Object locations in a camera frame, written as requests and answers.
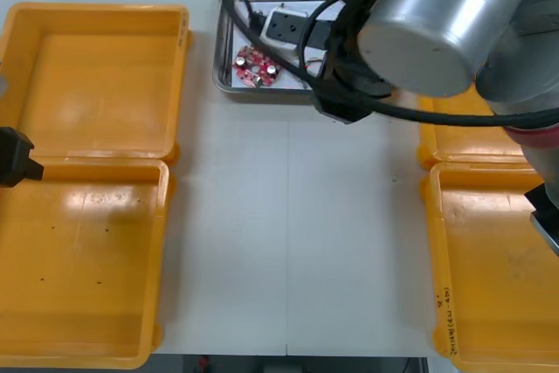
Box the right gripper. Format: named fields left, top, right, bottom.
left=300, top=18, right=373, bottom=126

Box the round red circuit board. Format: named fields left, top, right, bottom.
left=233, top=45, right=281, bottom=88

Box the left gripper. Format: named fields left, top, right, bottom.
left=0, top=127, right=45, bottom=189

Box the yellow-orange plastic bin with handwriting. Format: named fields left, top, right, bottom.
left=418, top=162, right=559, bottom=373

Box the steel tray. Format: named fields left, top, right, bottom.
left=212, top=0, right=340, bottom=106

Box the white paper sheet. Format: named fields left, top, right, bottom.
left=230, top=0, right=327, bottom=91

